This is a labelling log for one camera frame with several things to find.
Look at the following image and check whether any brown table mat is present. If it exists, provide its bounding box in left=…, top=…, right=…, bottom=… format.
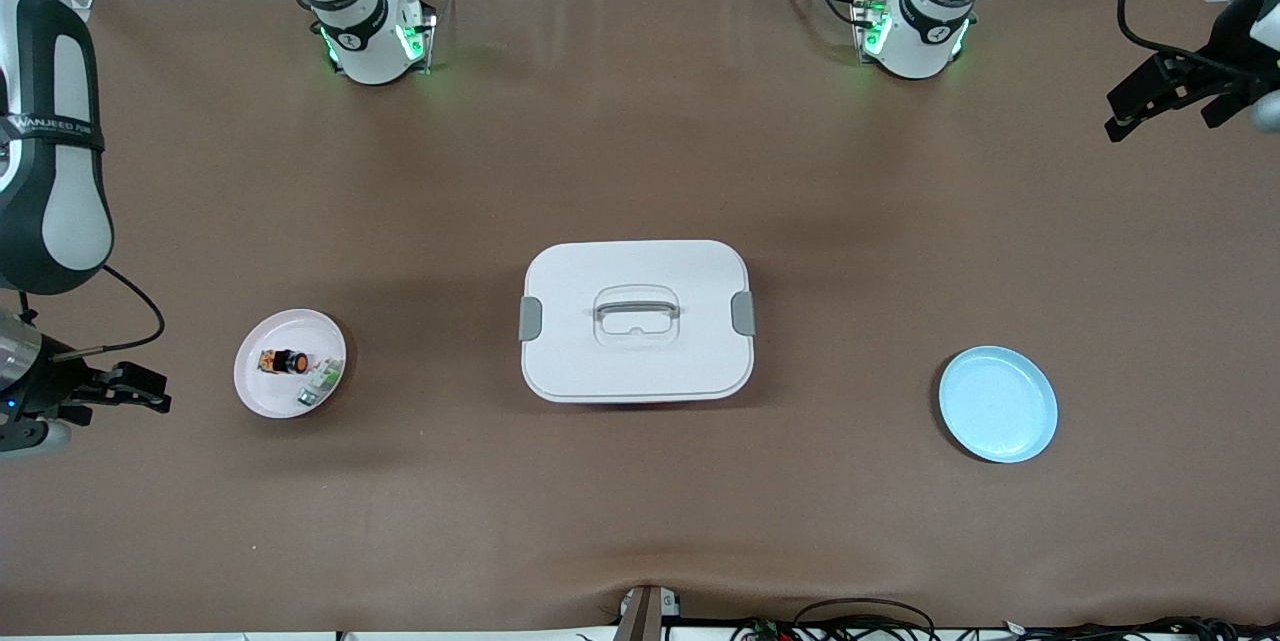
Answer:
left=0, top=0, right=1280, bottom=637

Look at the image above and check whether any black cable loop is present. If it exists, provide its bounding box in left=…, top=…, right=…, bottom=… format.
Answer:
left=795, top=598, right=938, bottom=641

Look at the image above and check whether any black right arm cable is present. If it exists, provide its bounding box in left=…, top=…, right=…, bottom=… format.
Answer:
left=15, top=264, right=167, bottom=364

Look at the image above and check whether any white lidded lunch box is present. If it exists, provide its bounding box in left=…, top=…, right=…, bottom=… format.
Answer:
left=518, top=240, right=757, bottom=405

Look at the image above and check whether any pink round plate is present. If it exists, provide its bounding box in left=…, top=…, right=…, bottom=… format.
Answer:
left=233, top=309, right=348, bottom=420

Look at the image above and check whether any green push-button switch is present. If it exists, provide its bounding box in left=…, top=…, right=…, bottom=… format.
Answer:
left=297, top=358, right=344, bottom=409

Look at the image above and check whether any light blue round plate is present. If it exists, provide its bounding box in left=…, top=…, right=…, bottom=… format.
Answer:
left=938, top=346, right=1059, bottom=464

